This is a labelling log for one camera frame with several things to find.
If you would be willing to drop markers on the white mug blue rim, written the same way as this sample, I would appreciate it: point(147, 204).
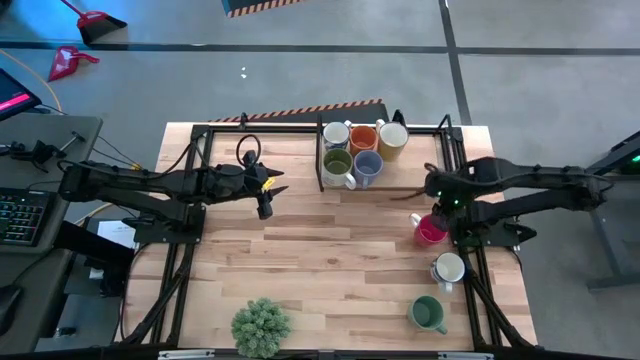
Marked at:
point(449, 267)

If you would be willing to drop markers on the white mug blue leaf pattern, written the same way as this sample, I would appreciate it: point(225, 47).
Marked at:
point(336, 134)

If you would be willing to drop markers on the yellow tag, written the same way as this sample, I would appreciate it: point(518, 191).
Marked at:
point(268, 183)

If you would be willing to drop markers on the orange mug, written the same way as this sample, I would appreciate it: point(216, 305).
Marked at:
point(363, 140)

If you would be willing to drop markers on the black aluminium table frame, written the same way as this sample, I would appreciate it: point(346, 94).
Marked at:
point(265, 129)

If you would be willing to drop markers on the black backlit keyboard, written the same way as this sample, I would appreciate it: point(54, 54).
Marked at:
point(22, 217)

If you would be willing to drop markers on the lavender grey mug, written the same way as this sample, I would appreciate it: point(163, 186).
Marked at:
point(367, 167)

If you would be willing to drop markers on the sage green mug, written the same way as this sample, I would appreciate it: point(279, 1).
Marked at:
point(425, 314)

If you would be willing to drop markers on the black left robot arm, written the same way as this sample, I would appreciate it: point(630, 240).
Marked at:
point(125, 182)

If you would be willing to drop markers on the black side table stand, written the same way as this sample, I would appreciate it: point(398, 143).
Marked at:
point(620, 150)

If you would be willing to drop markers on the white paper sheet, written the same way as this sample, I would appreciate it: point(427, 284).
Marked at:
point(117, 234)

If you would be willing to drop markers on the red dustpan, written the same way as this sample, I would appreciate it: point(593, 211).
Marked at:
point(67, 60)

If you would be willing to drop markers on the long hazard striped ramp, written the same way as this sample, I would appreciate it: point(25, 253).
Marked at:
point(350, 114)

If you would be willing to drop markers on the black metal wooden shelf rack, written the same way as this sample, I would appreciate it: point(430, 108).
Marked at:
point(319, 165)

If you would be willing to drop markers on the potted green succulent plant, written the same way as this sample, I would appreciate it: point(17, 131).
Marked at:
point(260, 327)

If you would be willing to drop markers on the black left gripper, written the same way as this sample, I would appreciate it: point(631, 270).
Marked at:
point(230, 182)

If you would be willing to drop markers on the grey metal bracket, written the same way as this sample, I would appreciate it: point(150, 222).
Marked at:
point(465, 356)
point(185, 354)

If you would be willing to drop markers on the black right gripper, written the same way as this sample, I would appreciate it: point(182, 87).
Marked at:
point(447, 182)

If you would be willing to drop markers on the red broom black bristles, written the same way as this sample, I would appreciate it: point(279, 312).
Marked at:
point(100, 25)

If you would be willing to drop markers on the black computer mouse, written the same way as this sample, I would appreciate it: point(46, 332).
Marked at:
point(7, 310)

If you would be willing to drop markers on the grey desk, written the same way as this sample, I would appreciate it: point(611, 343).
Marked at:
point(35, 270)

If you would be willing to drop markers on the white mug olive green interior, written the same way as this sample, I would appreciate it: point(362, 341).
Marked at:
point(337, 165)

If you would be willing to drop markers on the computer monitor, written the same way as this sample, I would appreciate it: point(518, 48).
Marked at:
point(12, 92)

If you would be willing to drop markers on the short hazard striped ramp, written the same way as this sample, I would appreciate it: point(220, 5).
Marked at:
point(250, 6)

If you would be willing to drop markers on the black clamp stand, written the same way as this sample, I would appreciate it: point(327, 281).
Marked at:
point(37, 151)

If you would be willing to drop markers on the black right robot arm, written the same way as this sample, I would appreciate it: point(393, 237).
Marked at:
point(525, 172)

